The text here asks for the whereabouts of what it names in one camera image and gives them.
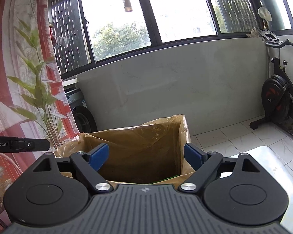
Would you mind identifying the black framed window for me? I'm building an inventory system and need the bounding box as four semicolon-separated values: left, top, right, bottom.
50;0;293;76

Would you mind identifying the tall green leafy plant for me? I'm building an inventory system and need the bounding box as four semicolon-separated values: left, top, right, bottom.
7;19;70;150

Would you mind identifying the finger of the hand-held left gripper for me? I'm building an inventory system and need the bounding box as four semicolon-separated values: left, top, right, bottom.
10;138;51;152

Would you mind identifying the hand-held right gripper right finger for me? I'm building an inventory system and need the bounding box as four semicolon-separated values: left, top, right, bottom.
178;143;262;194

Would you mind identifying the black exercise bike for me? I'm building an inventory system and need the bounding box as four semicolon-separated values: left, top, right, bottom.
249;28;293;140

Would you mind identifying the cardboard box with plastic liner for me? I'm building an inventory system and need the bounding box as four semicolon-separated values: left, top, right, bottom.
54;114;198;186

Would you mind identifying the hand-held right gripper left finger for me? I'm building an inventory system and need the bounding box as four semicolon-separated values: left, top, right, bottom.
28;143;114;194

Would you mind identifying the printed cardboard box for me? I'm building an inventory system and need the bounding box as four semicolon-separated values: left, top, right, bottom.
54;114;198;186

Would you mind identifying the grey washing machine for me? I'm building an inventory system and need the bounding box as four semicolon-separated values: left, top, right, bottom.
63;87;98;134

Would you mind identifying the crumpled beige cloth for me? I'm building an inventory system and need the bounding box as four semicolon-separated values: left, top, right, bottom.
246;28;262;39

